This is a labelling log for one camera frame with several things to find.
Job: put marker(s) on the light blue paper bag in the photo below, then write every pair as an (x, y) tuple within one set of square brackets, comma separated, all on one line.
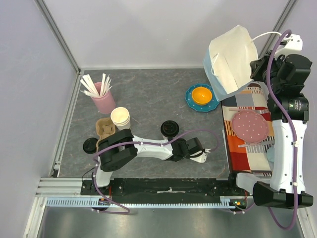
[(227, 62)]

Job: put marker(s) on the brown cardboard cup carrier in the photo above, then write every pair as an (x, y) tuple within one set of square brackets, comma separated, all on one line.
[(104, 128)]

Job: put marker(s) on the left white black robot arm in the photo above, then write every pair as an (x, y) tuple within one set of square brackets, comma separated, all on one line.
[(117, 150)]

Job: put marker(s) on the white wrapped straws bundle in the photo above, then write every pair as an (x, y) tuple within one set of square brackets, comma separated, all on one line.
[(96, 90)]

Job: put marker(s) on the light blue mug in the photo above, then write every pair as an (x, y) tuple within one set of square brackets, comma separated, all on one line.
[(270, 155)]

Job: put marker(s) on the slotted cable duct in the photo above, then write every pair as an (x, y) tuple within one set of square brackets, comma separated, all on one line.
[(89, 202)]

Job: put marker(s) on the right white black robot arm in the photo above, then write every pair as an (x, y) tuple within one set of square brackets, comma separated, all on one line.
[(289, 108)]

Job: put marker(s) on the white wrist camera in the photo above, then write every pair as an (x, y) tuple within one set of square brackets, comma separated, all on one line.
[(199, 157), (290, 45)]

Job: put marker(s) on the pink straw holder cup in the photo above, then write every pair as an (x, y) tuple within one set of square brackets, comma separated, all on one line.
[(105, 104)]

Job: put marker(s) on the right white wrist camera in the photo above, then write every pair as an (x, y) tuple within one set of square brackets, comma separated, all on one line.
[(290, 45)]

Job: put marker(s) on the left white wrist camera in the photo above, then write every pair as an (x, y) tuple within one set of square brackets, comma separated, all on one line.
[(199, 157)]

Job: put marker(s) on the blue dotted plate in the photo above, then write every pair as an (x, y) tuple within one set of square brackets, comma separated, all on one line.
[(212, 105)]

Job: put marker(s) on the black plastic cup lid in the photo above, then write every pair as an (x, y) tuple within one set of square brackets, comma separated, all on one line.
[(170, 127)]

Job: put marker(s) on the orange bowl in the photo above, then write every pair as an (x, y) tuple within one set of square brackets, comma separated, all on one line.
[(201, 96)]

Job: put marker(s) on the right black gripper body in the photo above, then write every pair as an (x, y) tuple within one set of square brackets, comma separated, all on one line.
[(257, 68)]

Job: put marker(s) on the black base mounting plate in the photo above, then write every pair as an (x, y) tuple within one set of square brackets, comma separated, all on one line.
[(170, 189)]

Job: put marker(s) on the stack of white paper cups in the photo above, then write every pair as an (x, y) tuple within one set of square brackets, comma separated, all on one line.
[(121, 118)]

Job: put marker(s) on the pink dotted plate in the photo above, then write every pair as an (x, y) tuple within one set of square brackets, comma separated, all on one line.
[(250, 126)]

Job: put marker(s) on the colourful patterned placemat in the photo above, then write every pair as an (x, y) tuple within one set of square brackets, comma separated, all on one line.
[(244, 156)]

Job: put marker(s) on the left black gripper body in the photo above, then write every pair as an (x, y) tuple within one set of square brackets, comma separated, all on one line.
[(186, 156)]

